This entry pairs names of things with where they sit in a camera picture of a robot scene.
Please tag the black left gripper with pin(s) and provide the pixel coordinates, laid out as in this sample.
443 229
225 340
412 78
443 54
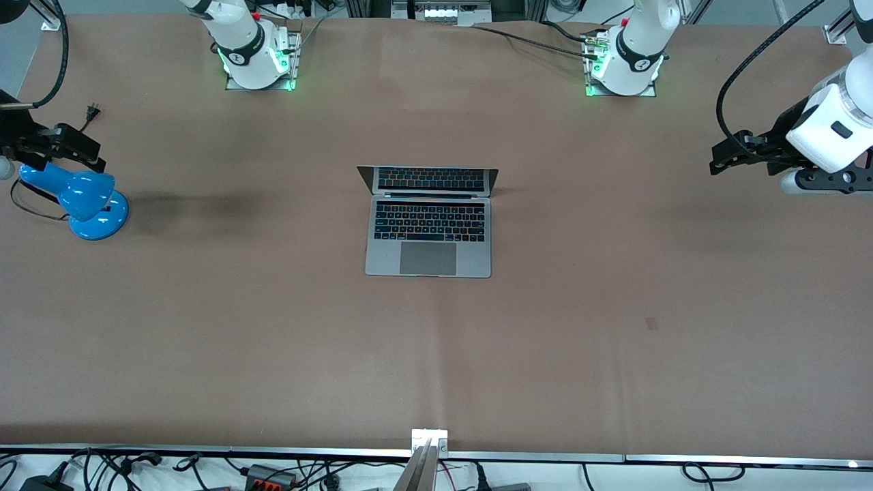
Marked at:
777 138

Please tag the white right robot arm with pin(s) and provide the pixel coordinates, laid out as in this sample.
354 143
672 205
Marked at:
239 41

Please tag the brown table cover sheet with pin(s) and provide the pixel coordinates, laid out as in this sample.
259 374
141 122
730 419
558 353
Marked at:
614 341

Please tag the black power adapter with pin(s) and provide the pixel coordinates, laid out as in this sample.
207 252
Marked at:
44 483

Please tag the grey laptop computer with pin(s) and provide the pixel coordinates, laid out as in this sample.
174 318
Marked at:
428 259

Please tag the grey power strip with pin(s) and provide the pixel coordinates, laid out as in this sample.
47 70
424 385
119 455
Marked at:
443 12

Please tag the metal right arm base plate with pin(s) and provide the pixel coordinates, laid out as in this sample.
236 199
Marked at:
294 61

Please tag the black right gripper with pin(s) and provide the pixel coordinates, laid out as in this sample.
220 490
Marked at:
15 134

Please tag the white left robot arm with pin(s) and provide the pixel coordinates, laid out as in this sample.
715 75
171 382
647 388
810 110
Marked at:
641 41

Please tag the aluminium camera post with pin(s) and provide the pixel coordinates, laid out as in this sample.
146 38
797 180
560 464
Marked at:
419 477

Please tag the grey orange connector box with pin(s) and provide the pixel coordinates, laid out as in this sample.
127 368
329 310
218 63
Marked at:
262 472

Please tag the thin grey frame strut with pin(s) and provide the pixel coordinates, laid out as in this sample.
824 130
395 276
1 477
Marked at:
781 12

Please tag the white metal bracket plate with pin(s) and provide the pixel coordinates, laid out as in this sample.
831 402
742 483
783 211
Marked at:
440 436

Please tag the grey flat block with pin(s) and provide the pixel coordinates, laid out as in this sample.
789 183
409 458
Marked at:
511 487

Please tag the black power plug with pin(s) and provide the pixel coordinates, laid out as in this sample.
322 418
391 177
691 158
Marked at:
482 481

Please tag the aluminium frame post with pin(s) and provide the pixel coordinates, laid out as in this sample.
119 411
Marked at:
368 7
518 8

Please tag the silver table edge rail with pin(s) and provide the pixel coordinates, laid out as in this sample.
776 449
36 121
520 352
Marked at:
545 456

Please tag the aluminium corner strut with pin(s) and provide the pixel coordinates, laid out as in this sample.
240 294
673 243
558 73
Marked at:
52 24
835 33

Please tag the aluminium frame strut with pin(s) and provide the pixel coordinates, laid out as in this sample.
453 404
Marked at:
696 10

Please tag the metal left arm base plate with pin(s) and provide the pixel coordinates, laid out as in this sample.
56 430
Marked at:
592 91

